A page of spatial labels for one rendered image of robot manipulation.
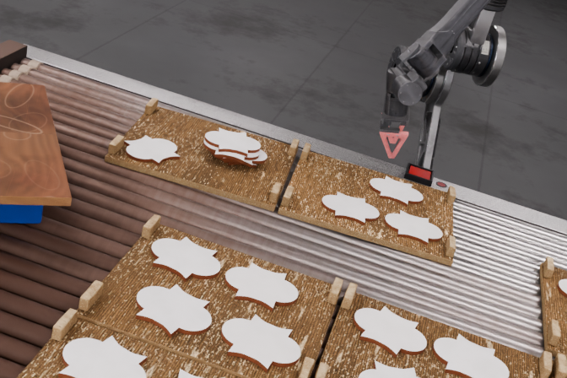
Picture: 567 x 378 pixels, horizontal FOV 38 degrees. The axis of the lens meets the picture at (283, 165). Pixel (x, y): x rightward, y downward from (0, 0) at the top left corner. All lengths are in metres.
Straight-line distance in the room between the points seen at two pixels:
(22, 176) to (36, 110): 0.30
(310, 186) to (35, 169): 0.69
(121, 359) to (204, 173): 0.70
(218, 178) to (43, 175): 0.48
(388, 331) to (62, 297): 0.60
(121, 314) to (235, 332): 0.20
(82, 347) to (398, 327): 0.59
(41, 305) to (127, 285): 0.16
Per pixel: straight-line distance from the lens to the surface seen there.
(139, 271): 1.59
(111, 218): 1.77
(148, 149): 2.00
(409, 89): 1.92
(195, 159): 2.02
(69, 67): 2.47
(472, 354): 1.63
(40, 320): 1.50
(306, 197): 1.98
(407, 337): 1.60
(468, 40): 2.72
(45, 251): 1.64
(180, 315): 1.49
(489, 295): 1.89
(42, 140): 1.77
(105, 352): 1.39
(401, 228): 1.95
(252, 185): 1.97
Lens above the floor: 1.85
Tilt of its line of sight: 26 degrees down
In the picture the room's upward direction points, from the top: 15 degrees clockwise
